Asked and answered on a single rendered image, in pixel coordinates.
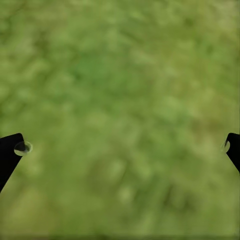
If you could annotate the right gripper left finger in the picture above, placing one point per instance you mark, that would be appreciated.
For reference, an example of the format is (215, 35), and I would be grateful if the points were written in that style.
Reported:
(12, 149)

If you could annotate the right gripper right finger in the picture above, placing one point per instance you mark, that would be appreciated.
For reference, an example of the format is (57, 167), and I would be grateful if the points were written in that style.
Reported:
(232, 148)

